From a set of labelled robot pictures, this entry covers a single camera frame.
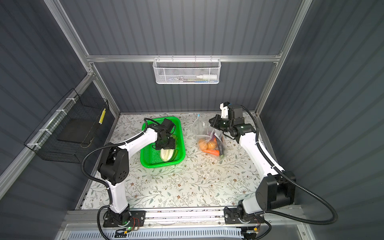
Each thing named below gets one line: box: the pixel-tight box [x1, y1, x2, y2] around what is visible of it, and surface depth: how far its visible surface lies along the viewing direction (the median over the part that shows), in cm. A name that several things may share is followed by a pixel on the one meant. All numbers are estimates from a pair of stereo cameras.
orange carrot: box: [202, 149, 220, 157], surface depth 95 cm
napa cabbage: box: [160, 148, 178, 162], surface depth 91 cm
